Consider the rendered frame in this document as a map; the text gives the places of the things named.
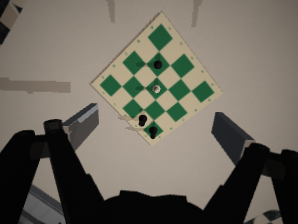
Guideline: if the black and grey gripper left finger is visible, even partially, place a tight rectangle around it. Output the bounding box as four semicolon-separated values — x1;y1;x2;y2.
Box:
0;103;120;224

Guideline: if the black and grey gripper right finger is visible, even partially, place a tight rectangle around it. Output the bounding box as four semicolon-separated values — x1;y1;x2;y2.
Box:
191;112;298;224

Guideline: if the white pawn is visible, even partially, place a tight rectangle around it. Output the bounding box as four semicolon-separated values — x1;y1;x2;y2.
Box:
152;85;160;94

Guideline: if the green and cream chessboard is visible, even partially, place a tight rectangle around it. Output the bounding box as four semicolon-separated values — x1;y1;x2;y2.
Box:
91;12;223;146

